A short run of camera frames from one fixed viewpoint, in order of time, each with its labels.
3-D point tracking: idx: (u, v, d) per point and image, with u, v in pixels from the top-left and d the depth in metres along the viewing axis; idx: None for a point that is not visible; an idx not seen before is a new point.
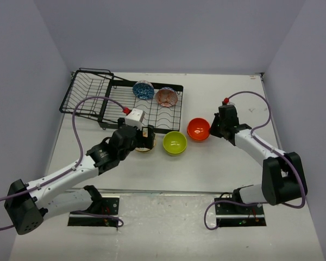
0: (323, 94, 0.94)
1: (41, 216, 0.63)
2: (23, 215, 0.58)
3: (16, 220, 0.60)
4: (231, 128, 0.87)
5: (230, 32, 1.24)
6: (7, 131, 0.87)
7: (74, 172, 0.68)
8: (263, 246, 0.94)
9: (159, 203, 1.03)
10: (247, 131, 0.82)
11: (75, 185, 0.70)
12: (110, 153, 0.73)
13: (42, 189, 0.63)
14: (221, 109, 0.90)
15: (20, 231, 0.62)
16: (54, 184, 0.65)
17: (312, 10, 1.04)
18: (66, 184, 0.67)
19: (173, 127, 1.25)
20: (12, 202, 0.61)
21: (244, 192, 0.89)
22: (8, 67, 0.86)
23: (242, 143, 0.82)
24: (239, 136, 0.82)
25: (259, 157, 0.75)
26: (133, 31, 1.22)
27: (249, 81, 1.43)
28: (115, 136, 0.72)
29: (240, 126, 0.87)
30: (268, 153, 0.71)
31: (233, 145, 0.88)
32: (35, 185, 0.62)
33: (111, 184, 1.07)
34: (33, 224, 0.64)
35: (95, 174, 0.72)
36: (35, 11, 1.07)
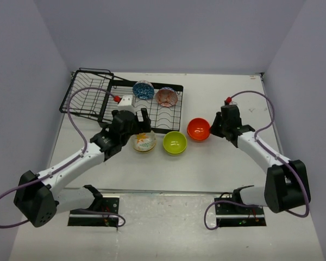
0: (323, 94, 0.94)
1: (54, 205, 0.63)
2: (38, 203, 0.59)
3: (31, 211, 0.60)
4: (234, 130, 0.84)
5: (230, 32, 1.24)
6: (7, 131, 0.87)
7: (82, 157, 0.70)
8: (263, 246, 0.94)
9: (159, 203, 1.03)
10: (251, 134, 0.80)
11: (82, 171, 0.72)
12: (113, 139, 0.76)
13: (55, 176, 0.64)
14: (224, 109, 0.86)
15: (36, 224, 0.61)
16: (65, 171, 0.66)
17: (312, 10, 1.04)
18: (75, 170, 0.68)
19: (173, 127, 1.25)
20: (25, 192, 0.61)
21: (243, 193, 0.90)
22: (8, 67, 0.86)
23: (245, 146, 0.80)
24: (243, 139, 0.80)
25: (263, 163, 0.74)
26: (133, 31, 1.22)
27: (249, 81, 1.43)
28: (115, 122, 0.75)
29: (243, 128, 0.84)
30: (273, 160, 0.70)
31: (235, 146, 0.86)
32: (47, 173, 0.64)
33: (111, 184, 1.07)
34: (48, 215, 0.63)
35: (100, 160, 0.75)
36: (35, 11, 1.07)
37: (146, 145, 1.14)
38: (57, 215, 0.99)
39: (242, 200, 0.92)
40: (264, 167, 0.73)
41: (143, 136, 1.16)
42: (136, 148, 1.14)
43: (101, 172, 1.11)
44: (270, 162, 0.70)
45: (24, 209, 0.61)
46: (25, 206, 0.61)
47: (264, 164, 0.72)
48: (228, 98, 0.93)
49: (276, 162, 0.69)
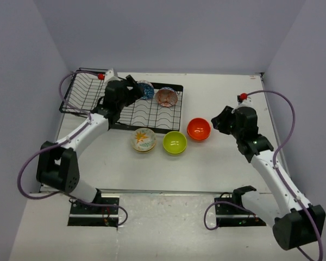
0: (323, 94, 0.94)
1: (77, 168, 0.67)
2: (65, 166, 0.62)
3: (59, 174, 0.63)
4: (250, 144, 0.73)
5: (230, 32, 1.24)
6: (7, 131, 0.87)
7: (92, 125, 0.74)
8: (263, 247, 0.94)
9: (159, 203, 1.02)
10: (269, 156, 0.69)
11: (93, 138, 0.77)
12: (111, 109, 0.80)
13: (73, 142, 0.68)
14: (243, 116, 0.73)
15: (66, 188, 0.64)
16: (81, 136, 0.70)
17: (313, 10, 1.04)
18: (88, 136, 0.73)
19: (173, 127, 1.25)
20: (48, 161, 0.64)
21: (248, 203, 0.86)
22: (8, 66, 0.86)
23: (260, 169, 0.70)
24: (259, 161, 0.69)
25: (278, 198, 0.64)
26: (133, 31, 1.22)
27: (249, 81, 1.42)
28: (107, 92, 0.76)
29: (261, 143, 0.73)
30: (291, 201, 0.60)
31: (248, 161, 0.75)
32: (66, 138, 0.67)
33: (111, 184, 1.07)
34: (74, 179, 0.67)
35: (106, 126, 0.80)
36: (34, 11, 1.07)
37: (146, 144, 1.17)
38: (57, 215, 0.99)
39: (243, 204, 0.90)
40: (280, 203, 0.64)
41: (143, 136, 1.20)
42: (136, 148, 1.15)
43: (101, 172, 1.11)
44: (288, 203, 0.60)
45: (50, 179, 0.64)
46: (51, 175, 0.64)
47: (280, 200, 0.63)
48: (243, 93, 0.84)
49: (294, 205, 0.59)
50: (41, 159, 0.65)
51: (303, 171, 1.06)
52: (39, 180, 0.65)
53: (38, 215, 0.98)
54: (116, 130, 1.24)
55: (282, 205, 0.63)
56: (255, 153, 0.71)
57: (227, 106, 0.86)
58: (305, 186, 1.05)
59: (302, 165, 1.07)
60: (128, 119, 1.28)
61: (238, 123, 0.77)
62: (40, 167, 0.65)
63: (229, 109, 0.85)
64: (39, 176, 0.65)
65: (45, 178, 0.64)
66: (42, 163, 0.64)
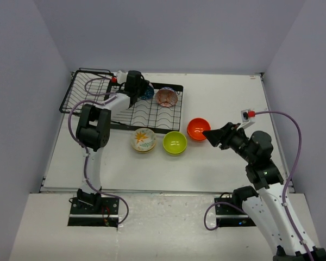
0: (323, 94, 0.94)
1: (110, 128, 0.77)
2: (105, 121, 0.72)
3: (97, 130, 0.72)
4: (260, 174, 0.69)
5: (230, 32, 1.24)
6: (7, 131, 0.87)
7: (119, 98, 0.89)
8: (263, 247, 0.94)
9: (159, 203, 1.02)
10: (279, 190, 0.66)
11: (119, 110, 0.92)
12: (131, 92, 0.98)
13: (107, 105, 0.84)
14: (258, 144, 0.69)
15: (101, 143, 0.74)
16: (113, 103, 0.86)
17: (313, 10, 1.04)
18: (117, 105, 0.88)
19: (173, 127, 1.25)
20: (88, 118, 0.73)
21: (249, 211, 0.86)
22: (8, 66, 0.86)
23: (267, 202, 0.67)
24: (268, 196, 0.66)
25: (282, 235, 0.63)
26: (133, 31, 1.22)
27: (249, 81, 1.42)
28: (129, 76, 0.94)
29: (270, 173, 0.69)
30: (296, 243, 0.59)
31: (255, 188, 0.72)
32: (101, 103, 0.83)
33: (111, 184, 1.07)
34: (106, 137, 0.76)
35: (127, 104, 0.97)
36: (35, 11, 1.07)
37: (146, 144, 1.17)
38: (57, 215, 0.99)
39: (245, 211, 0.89)
40: (283, 240, 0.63)
41: (143, 136, 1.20)
42: (136, 148, 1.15)
43: (101, 172, 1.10)
44: (293, 245, 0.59)
45: (88, 134, 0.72)
46: (89, 131, 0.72)
47: (284, 239, 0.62)
48: (250, 112, 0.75)
49: (299, 248, 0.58)
50: (81, 115, 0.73)
51: (303, 171, 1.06)
52: (77, 134, 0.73)
53: (38, 215, 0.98)
54: (117, 130, 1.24)
55: (285, 244, 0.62)
56: (264, 186, 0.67)
57: (232, 123, 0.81)
58: (305, 186, 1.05)
59: (302, 166, 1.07)
60: (128, 119, 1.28)
61: (250, 148, 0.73)
62: (79, 123, 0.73)
63: (236, 128, 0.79)
64: (77, 131, 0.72)
65: (83, 133, 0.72)
66: (82, 118, 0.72)
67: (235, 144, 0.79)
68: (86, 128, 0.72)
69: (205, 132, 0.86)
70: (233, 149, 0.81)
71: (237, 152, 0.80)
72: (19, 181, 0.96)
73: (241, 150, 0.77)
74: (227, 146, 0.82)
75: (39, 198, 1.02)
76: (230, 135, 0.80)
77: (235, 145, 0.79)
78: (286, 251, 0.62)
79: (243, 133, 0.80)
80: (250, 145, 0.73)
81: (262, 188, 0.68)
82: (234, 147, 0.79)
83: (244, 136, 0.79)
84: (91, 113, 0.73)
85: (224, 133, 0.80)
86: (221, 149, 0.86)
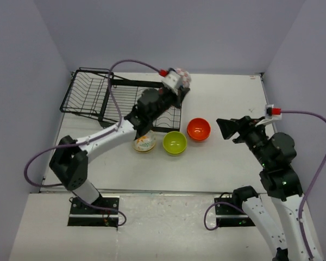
0: (323, 94, 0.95)
1: (85, 171, 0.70)
2: (72, 168, 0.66)
3: (66, 172, 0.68)
4: (278, 182, 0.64)
5: (230, 32, 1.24)
6: (7, 130, 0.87)
7: (118, 132, 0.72)
8: (262, 246, 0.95)
9: (159, 203, 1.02)
10: (296, 205, 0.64)
11: (115, 143, 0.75)
12: (143, 122, 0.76)
13: (91, 144, 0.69)
14: (280, 151, 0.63)
15: (68, 186, 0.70)
16: (101, 141, 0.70)
17: (312, 10, 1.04)
18: (107, 143, 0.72)
19: (173, 126, 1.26)
20: (62, 154, 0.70)
21: (248, 211, 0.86)
22: (8, 66, 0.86)
23: (280, 211, 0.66)
24: (283, 209, 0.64)
25: (290, 247, 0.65)
26: (132, 30, 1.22)
27: (249, 81, 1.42)
28: (140, 104, 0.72)
29: (290, 182, 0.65)
30: (305, 259, 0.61)
31: (268, 194, 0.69)
32: (85, 141, 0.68)
33: (111, 184, 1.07)
34: (79, 181, 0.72)
35: (132, 136, 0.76)
36: (35, 11, 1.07)
37: (146, 145, 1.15)
38: (57, 215, 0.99)
39: (243, 209, 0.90)
40: (290, 250, 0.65)
41: (143, 136, 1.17)
42: (136, 148, 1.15)
43: (101, 172, 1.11)
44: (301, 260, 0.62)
45: (58, 171, 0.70)
46: (61, 168, 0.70)
47: (292, 252, 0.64)
48: (276, 109, 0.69)
49: None
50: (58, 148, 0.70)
51: (303, 171, 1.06)
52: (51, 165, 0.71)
53: (38, 215, 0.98)
54: None
55: (292, 254, 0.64)
56: (282, 198, 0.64)
57: (250, 117, 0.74)
58: (305, 186, 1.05)
59: (302, 166, 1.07)
60: None
61: (267, 151, 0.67)
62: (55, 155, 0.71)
63: (254, 124, 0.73)
64: (51, 162, 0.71)
65: (55, 168, 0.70)
66: (57, 153, 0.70)
67: (251, 141, 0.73)
68: (57, 163, 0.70)
69: (223, 124, 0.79)
70: (248, 145, 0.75)
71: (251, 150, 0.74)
72: (20, 182, 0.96)
73: (256, 149, 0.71)
74: (241, 140, 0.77)
75: (39, 198, 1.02)
76: (247, 130, 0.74)
77: (251, 142, 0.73)
78: (291, 259, 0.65)
79: (263, 129, 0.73)
80: (268, 147, 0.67)
81: (277, 198, 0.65)
82: (251, 144, 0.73)
83: (262, 133, 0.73)
84: (65, 151, 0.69)
85: (238, 126, 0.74)
86: (234, 142, 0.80)
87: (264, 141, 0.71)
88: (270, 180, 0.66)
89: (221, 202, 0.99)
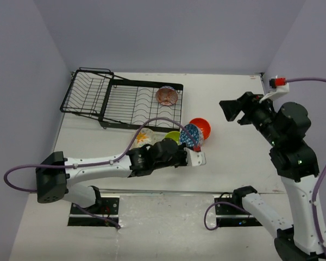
0: (323, 94, 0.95)
1: (61, 194, 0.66)
2: (51, 187, 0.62)
3: (43, 187, 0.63)
4: (293, 161, 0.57)
5: (230, 32, 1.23)
6: (7, 130, 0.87)
7: (111, 165, 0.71)
8: (263, 246, 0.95)
9: (159, 203, 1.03)
10: (309, 186, 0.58)
11: (103, 175, 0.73)
12: (145, 165, 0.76)
13: (77, 169, 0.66)
14: (290, 121, 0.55)
15: (40, 199, 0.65)
16: (88, 169, 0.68)
17: (313, 10, 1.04)
18: (97, 172, 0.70)
19: (174, 125, 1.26)
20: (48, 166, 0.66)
21: (249, 205, 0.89)
22: (8, 66, 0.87)
23: (291, 192, 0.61)
24: (296, 189, 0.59)
25: (298, 229, 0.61)
26: (133, 30, 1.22)
27: (249, 81, 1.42)
28: (156, 147, 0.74)
29: (307, 159, 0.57)
30: (314, 243, 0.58)
31: (279, 172, 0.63)
32: (73, 164, 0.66)
33: (111, 184, 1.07)
34: (52, 198, 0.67)
35: (123, 175, 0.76)
36: (35, 11, 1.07)
37: None
38: (57, 215, 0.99)
39: (242, 204, 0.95)
40: (297, 233, 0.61)
41: (143, 136, 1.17)
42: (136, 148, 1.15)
43: None
44: (309, 244, 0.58)
45: (38, 180, 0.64)
46: (40, 179, 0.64)
47: (300, 234, 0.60)
48: (279, 79, 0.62)
49: (315, 249, 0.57)
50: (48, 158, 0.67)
51: None
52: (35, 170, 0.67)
53: (38, 215, 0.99)
54: (118, 130, 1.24)
55: (299, 237, 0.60)
56: (295, 178, 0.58)
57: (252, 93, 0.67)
58: None
59: None
60: (129, 118, 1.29)
61: (276, 125, 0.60)
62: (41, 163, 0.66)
63: (258, 100, 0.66)
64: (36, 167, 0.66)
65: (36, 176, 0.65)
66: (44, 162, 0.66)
67: (257, 119, 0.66)
68: (39, 174, 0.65)
69: (225, 103, 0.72)
70: (254, 125, 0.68)
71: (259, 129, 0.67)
72: (20, 182, 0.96)
73: (263, 126, 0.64)
74: (246, 120, 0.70)
75: None
76: (251, 107, 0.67)
77: (257, 120, 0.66)
78: (296, 243, 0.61)
79: (269, 105, 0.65)
80: (276, 122, 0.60)
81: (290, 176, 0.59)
82: (256, 122, 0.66)
83: (270, 110, 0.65)
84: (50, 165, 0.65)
85: (240, 104, 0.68)
86: (240, 124, 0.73)
87: (272, 116, 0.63)
88: (282, 157, 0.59)
89: (220, 202, 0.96)
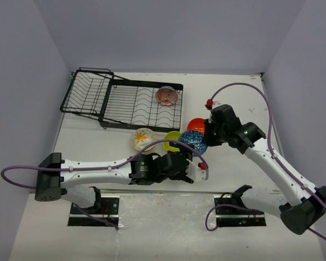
0: (323, 94, 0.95)
1: (57, 195, 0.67)
2: (45, 188, 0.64)
3: (38, 187, 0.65)
4: (241, 135, 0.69)
5: (230, 32, 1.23)
6: (7, 130, 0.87)
7: (108, 171, 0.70)
8: (263, 246, 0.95)
9: (159, 203, 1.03)
10: (264, 145, 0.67)
11: (102, 181, 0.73)
12: (148, 176, 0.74)
13: (73, 173, 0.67)
14: (219, 109, 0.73)
15: (37, 198, 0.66)
16: (85, 174, 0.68)
17: (312, 11, 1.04)
18: (94, 178, 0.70)
19: (174, 125, 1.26)
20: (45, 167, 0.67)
21: (249, 201, 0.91)
22: (8, 67, 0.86)
23: (257, 160, 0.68)
24: (256, 153, 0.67)
25: (282, 188, 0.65)
26: (132, 31, 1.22)
27: (249, 81, 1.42)
28: (165, 159, 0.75)
29: (251, 130, 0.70)
30: (299, 190, 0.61)
31: (242, 153, 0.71)
32: (68, 167, 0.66)
33: (110, 184, 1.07)
34: (49, 198, 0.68)
35: (125, 181, 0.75)
36: (34, 11, 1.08)
37: (146, 144, 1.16)
38: (57, 215, 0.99)
39: (244, 204, 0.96)
40: (285, 193, 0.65)
41: (143, 136, 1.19)
42: (136, 148, 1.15)
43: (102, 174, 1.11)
44: (296, 193, 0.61)
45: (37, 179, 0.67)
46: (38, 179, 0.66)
47: (286, 191, 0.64)
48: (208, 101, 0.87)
49: (303, 194, 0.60)
50: (46, 159, 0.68)
51: (303, 171, 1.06)
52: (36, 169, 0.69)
53: (38, 215, 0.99)
54: (118, 130, 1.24)
55: (288, 195, 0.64)
56: (250, 144, 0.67)
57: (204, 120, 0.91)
58: None
59: (302, 165, 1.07)
60: (129, 118, 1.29)
61: (219, 123, 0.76)
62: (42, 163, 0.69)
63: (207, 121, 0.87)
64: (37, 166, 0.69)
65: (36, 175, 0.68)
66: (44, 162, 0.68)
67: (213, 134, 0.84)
68: (38, 173, 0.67)
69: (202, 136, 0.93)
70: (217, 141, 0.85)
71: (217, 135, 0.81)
72: (20, 182, 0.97)
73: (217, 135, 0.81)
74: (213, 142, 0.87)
75: None
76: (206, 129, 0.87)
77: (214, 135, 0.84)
78: (290, 203, 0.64)
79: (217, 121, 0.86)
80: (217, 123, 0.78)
81: (248, 148, 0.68)
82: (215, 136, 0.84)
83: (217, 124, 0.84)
84: (48, 166, 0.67)
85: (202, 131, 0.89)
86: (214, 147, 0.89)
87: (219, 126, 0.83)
88: (234, 137, 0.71)
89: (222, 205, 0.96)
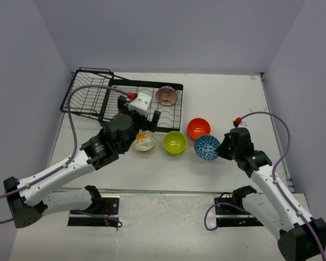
0: (323, 94, 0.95)
1: (35, 213, 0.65)
2: (15, 215, 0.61)
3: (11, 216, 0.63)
4: (249, 159, 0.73)
5: (230, 32, 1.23)
6: (7, 130, 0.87)
7: (64, 169, 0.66)
8: (262, 246, 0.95)
9: (159, 203, 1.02)
10: (269, 171, 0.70)
11: (69, 180, 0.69)
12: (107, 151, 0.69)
13: (32, 188, 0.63)
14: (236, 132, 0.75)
15: (18, 223, 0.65)
16: (44, 182, 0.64)
17: (312, 11, 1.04)
18: (56, 181, 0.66)
19: (174, 125, 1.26)
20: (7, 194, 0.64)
21: (250, 206, 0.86)
22: (7, 66, 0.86)
23: (260, 184, 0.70)
24: (259, 177, 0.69)
25: (280, 212, 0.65)
26: (132, 31, 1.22)
27: (249, 81, 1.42)
28: (108, 130, 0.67)
29: (258, 157, 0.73)
30: (293, 216, 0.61)
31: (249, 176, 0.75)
32: (24, 185, 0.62)
33: (111, 184, 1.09)
34: (31, 219, 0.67)
35: (91, 168, 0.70)
36: (34, 10, 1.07)
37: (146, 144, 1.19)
38: (57, 215, 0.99)
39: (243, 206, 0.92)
40: (282, 217, 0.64)
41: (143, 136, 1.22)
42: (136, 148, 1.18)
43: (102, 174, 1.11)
44: (290, 218, 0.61)
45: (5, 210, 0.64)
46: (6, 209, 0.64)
47: (282, 215, 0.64)
48: (237, 119, 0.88)
49: (297, 220, 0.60)
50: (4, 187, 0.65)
51: (303, 172, 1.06)
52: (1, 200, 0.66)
53: None
54: None
55: (284, 220, 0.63)
56: (254, 168, 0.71)
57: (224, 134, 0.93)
58: (305, 186, 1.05)
59: (302, 165, 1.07)
60: None
61: (234, 143, 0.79)
62: None
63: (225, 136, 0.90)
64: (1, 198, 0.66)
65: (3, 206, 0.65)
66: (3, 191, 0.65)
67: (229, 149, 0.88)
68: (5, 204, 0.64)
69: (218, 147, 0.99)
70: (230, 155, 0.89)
71: (232, 153, 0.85)
72: None
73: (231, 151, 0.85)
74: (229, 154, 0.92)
75: None
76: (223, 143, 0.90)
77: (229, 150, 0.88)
78: (286, 228, 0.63)
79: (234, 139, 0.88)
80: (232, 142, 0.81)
81: (253, 172, 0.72)
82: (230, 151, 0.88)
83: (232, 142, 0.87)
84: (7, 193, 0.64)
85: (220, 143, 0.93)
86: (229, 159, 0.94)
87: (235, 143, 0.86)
88: (243, 161, 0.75)
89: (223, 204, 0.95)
